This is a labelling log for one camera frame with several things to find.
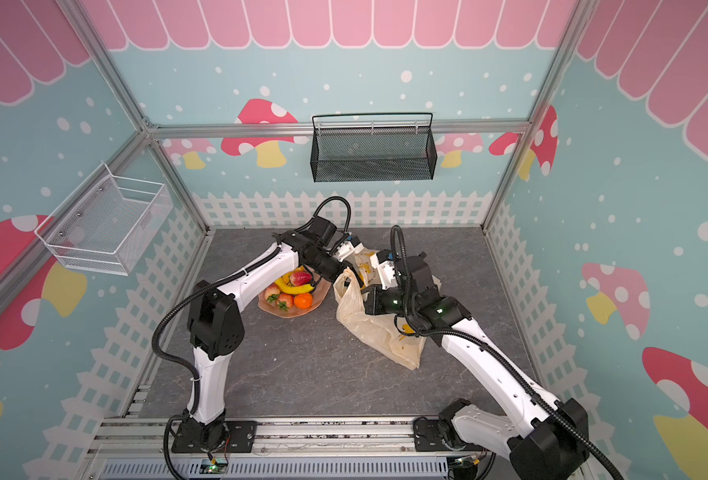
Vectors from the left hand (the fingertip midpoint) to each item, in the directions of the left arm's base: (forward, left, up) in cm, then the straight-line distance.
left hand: (357, 287), depth 85 cm
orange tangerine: (+1, +17, -10) cm, 20 cm away
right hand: (-9, 0, +10) cm, 13 cm away
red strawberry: (+1, +23, -10) cm, 25 cm away
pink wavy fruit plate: (+4, +13, -11) cm, 17 cm away
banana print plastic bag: (-13, -6, -2) cm, 14 cm away
